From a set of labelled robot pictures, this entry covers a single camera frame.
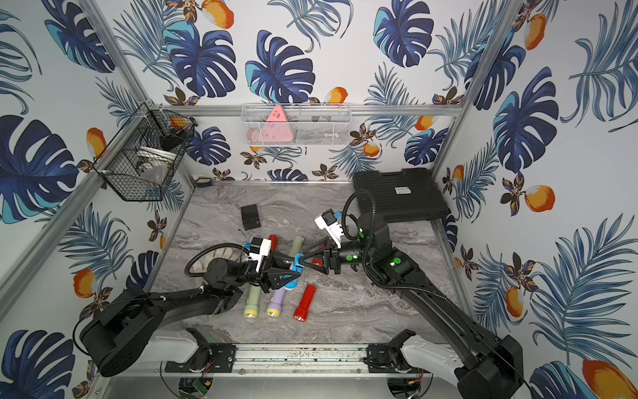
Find small black box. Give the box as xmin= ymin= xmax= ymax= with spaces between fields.
xmin=240 ymin=204 xmax=261 ymax=230

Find white work glove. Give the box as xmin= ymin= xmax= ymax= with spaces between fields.
xmin=193 ymin=248 xmax=240 ymax=275

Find green flashlight back row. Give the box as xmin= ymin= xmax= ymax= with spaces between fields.
xmin=289 ymin=235 xmax=304 ymax=257

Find pink triangle item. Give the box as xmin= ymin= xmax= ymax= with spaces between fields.
xmin=254 ymin=105 xmax=294 ymax=144

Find large black tool case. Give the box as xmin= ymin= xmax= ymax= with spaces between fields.
xmin=353 ymin=168 xmax=449 ymax=224

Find clear mesh wall tray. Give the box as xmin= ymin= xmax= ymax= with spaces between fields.
xmin=241 ymin=103 xmax=352 ymax=146

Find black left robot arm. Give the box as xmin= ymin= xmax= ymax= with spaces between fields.
xmin=80 ymin=252 xmax=301 ymax=377

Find blue flashlight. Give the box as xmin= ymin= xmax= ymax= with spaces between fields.
xmin=284 ymin=254 xmax=305 ymax=290

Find right black corrugated cable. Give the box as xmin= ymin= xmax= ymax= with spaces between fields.
xmin=341 ymin=189 xmax=377 ymax=250

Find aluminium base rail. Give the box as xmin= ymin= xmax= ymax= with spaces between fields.
xmin=96 ymin=341 xmax=504 ymax=378

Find black wire basket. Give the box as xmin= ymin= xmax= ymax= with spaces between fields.
xmin=92 ymin=103 xmax=198 ymax=202

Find red flashlight front row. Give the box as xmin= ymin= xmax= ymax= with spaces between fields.
xmin=293 ymin=284 xmax=317 ymax=323

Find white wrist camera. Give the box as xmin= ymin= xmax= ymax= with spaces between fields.
xmin=244 ymin=237 xmax=272 ymax=272
xmin=315 ymin=209 xmax=344 ymax=249

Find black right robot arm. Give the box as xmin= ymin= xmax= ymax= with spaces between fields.
xmin=300 ymin=216 xmax=525 ymax=398

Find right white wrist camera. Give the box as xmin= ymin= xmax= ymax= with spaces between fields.
xmin=315 ymin=209 xmax=344 ymax=249

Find black corrugated cable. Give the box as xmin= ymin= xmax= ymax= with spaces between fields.
xmin=183 ymin=243 xmax=250 ymax=278
xmin=341 ymin=189 xmax=377 ymax=250

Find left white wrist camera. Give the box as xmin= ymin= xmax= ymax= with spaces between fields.
xmin=244 ymin=237 xmax=272 ymax=272

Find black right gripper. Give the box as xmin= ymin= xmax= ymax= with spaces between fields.
xmin=299 ymin=235 xmax=376 ymax=278

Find black tape roll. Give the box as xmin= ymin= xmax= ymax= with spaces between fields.
xmin=194 ymin=177 xmax=214 ymax=188

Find purple flashlight front row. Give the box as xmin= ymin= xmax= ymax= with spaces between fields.
xmin=267 ymin=289 xmax=287 ymax=318

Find left black corrugated cable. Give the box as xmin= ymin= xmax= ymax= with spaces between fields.
xmin=183 ymin=243 xmax=250 ymax=278

